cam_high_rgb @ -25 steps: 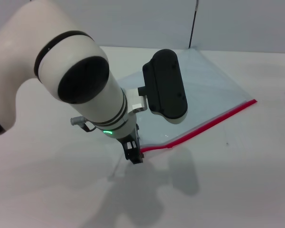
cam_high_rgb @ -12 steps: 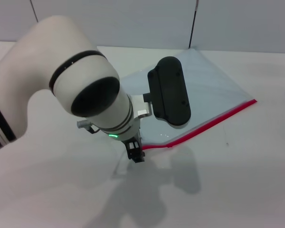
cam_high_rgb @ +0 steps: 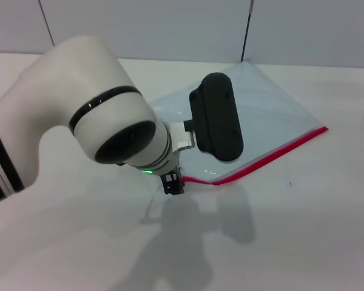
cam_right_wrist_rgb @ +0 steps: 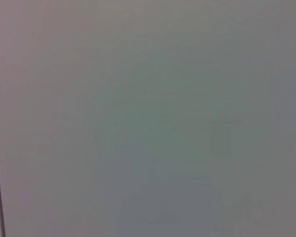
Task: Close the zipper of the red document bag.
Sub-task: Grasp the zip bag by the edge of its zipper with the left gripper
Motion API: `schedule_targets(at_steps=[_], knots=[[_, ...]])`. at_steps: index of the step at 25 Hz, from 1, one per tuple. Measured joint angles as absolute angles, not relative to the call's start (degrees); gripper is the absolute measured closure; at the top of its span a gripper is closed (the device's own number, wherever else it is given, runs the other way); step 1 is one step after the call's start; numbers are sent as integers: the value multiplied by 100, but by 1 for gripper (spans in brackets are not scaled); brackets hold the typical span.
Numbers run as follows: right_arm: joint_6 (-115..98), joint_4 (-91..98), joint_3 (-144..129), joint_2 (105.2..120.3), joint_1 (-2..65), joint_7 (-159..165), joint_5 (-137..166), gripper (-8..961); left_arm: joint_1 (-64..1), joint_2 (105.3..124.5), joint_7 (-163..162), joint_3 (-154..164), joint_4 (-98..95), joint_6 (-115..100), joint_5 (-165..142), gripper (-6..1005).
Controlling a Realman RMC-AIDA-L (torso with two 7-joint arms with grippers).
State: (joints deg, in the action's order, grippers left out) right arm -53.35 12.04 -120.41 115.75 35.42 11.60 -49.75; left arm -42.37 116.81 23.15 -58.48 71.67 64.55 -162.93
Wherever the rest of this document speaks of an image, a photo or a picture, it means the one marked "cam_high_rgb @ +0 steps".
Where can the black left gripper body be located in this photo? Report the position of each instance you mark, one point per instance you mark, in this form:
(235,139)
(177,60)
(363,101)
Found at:
(171,176)

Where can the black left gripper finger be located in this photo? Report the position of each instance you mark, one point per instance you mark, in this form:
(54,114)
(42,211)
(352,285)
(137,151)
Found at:
(174,187)

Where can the clear red-zipper document bag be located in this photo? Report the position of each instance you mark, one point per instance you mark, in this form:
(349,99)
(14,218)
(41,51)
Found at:
(276,115)

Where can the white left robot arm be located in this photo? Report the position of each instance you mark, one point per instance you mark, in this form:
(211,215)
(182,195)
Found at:
(79,91)

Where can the black silver wrist camera box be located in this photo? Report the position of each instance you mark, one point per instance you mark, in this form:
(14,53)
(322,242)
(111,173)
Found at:
(218,121)

